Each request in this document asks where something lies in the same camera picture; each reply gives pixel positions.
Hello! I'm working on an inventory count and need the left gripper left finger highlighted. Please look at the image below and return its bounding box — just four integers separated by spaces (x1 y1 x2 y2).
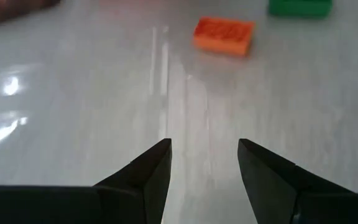
93 138 173 224

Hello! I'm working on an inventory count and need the small orange toy block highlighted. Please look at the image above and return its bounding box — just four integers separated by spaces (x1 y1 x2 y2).
193 16 256 58

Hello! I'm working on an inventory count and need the small green toy block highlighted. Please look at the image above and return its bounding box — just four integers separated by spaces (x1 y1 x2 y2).
268 0 334 18

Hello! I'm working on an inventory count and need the white glossy table mat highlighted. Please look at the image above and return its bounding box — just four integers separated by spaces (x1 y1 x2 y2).
0 0 358 224

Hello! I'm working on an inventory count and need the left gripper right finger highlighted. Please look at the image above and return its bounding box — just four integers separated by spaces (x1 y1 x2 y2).
237 138 358 224

